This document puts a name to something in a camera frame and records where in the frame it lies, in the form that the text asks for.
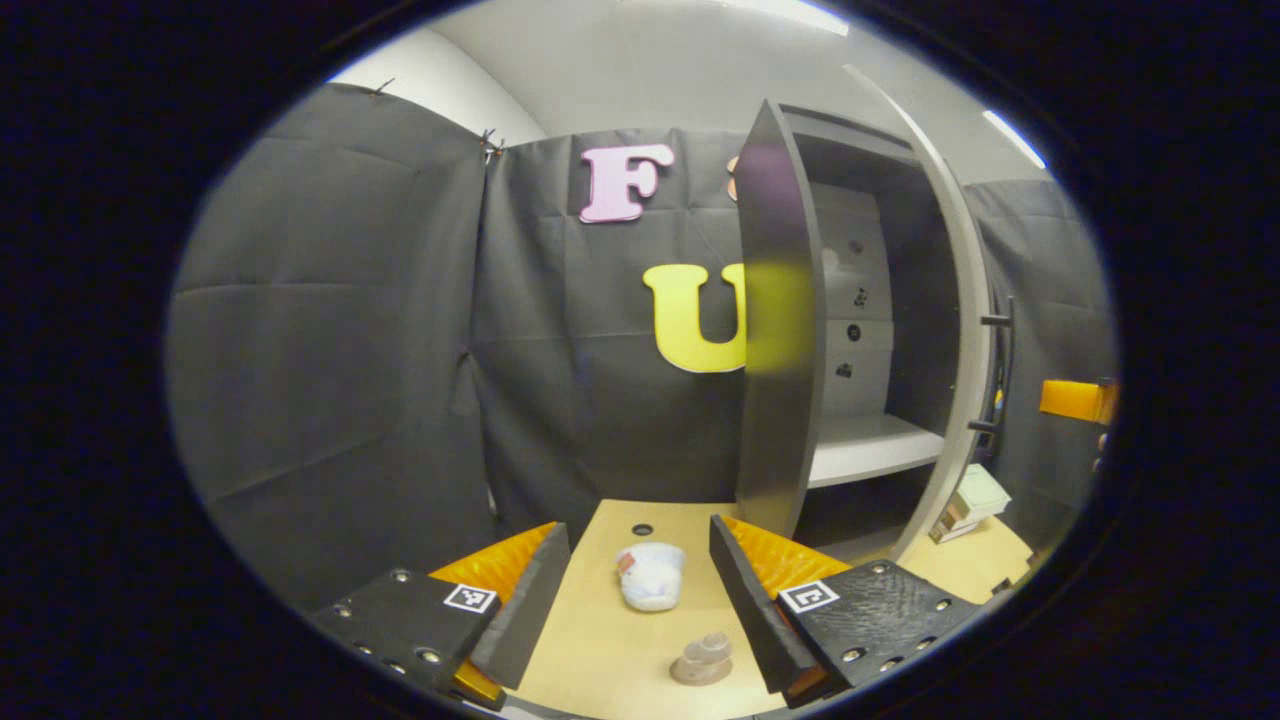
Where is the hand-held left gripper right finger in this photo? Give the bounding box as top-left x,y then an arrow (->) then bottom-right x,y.
708,514 -> 986,709

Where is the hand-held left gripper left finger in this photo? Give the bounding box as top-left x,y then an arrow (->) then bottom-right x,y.
310,522 -> 571,711

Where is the clear plastic bottle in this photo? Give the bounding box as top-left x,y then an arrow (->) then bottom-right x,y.
680,632 -> 733,679

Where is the black cabinet door handle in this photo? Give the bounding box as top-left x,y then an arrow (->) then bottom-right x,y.
966,297 -> 1017,463

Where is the grey cabinet door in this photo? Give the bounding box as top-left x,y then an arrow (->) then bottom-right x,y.
843,65 -> 996,563

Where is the dark grey cabinet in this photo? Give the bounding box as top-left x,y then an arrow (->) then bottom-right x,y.
735,98 -> 963,541

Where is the light grey cabinet shelf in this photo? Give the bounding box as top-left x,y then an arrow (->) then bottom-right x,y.
808,413 -> 946,489

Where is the white plush toy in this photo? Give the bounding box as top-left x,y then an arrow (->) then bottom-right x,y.
615,542 -> 687,613

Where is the pale green book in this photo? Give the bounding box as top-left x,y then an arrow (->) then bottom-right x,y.
950,463 -> 1013,523

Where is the black backdrop cloth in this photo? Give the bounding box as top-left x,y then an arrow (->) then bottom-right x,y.
165,85 -> 1119,611

